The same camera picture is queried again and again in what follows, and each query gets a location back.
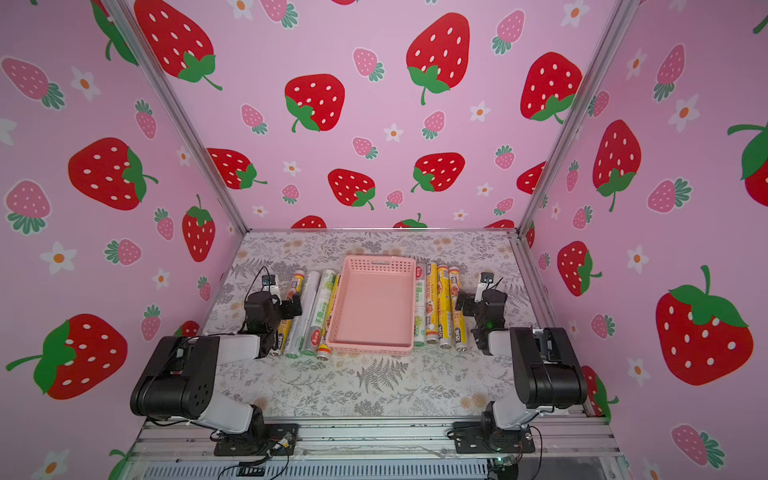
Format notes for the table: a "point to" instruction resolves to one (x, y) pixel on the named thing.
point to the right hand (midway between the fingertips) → (489, 291)
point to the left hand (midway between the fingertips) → (285, 293)
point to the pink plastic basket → (375, 306)
